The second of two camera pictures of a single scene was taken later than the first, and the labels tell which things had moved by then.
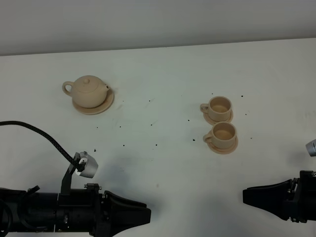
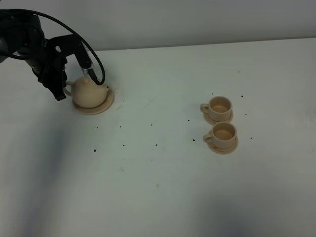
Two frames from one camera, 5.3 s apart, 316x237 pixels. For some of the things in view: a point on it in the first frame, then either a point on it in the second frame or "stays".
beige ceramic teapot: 87,91 stays
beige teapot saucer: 98,109 stays
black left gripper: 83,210 → 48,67
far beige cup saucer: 212,122 stays
